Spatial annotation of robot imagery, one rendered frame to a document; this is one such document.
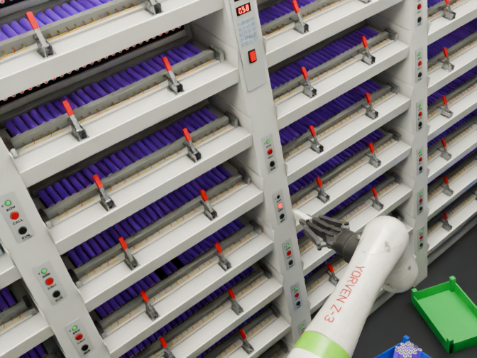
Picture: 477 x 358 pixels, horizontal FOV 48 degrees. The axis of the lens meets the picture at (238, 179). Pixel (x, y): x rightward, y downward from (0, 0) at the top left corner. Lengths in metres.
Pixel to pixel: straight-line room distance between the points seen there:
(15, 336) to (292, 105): 0.97
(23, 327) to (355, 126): 1.19
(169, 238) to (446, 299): 1.43
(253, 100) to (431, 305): 1.40
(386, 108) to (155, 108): 0.94
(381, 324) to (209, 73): 1.45
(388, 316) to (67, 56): 1.79
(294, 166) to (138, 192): 0.55
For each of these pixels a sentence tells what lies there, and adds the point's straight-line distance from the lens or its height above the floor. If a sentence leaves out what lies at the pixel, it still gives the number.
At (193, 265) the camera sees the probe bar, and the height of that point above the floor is 0.80.
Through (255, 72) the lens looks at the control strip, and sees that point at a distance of 1.47.
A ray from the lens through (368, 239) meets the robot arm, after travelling 1.28.
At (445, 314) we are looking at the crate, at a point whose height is 0.00.
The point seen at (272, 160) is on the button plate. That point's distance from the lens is 1.60.
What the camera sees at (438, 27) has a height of 1.16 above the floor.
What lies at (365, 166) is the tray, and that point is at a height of 0.76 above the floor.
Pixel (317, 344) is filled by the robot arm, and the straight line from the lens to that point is 1.15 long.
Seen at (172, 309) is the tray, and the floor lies 0.75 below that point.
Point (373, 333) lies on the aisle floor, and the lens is 2.43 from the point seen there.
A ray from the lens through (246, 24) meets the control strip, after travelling 1.43.
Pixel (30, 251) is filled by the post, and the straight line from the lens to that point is 1.32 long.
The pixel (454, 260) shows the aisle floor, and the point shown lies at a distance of 2.75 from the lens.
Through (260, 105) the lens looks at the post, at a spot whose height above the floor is 1.22.
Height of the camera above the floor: 1.88
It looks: 33 degrees down
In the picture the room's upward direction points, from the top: 13 degrees counter-clockwise
